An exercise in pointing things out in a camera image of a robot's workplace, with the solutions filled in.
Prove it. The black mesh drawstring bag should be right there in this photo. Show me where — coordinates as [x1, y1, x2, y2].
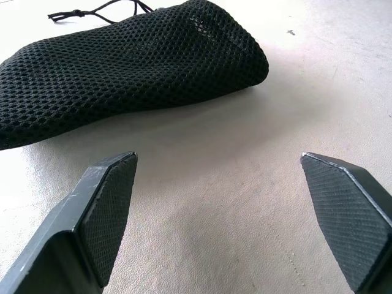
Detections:
[0, 0, 270, 151]

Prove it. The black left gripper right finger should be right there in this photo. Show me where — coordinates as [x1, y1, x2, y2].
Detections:
[300, 151, 392, 294]

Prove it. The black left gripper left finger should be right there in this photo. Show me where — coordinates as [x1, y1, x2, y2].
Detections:
[0, 151, 138, 294]

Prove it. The black drawstring cord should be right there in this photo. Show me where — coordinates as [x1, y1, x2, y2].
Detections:
[47, 0, 160, 24]

